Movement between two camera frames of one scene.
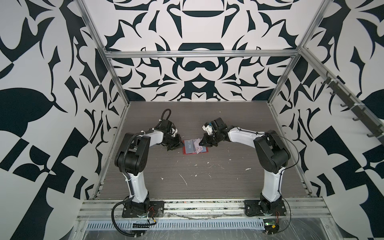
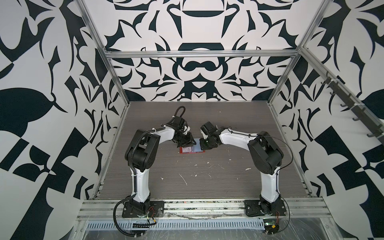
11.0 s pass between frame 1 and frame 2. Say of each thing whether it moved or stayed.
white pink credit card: moved
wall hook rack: stayed
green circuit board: stayed
